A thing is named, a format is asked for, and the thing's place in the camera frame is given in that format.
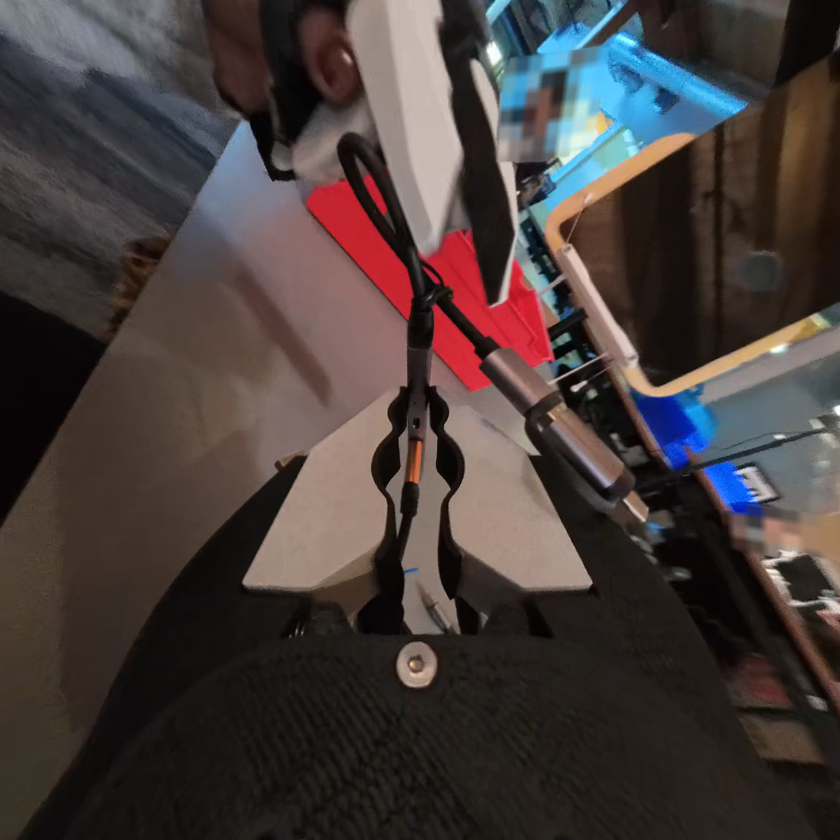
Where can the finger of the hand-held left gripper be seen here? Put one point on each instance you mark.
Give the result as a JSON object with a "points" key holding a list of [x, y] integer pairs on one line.
{"points": [[407, 98], [484, 92]]}

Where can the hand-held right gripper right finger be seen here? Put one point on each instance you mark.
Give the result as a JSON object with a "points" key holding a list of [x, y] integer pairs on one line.
{"points": [[518, 525]]}

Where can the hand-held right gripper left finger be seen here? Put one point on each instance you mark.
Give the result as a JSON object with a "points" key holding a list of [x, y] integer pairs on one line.
{"points": [[321, 518]]}

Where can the person's left hand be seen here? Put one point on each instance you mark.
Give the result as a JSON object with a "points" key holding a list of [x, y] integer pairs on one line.
{"points": [[239, 59]]}

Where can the blue plastic bin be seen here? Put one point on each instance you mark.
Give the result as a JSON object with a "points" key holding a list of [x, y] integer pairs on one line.
{"points": [[728, 489]]}

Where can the red plastic bin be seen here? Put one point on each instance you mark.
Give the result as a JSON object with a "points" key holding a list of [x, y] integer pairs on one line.
{"points": [[459, 315]]}

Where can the black framed printed tag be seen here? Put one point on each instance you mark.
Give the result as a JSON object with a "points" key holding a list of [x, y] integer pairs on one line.
{"points": [[758, 484]]}

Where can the black light stand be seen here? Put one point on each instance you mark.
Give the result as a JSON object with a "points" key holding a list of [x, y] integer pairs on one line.
{"points": [[754, 449]]}

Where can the grey fleece top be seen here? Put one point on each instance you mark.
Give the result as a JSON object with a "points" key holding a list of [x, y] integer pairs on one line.
{"points": [[79, 131]]}

